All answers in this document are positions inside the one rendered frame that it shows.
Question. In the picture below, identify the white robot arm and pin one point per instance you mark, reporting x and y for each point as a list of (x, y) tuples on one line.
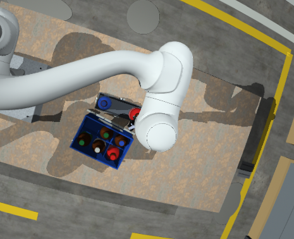
[(165, 75)]

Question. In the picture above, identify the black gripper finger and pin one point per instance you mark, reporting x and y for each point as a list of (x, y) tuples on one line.
[(131, 127)]

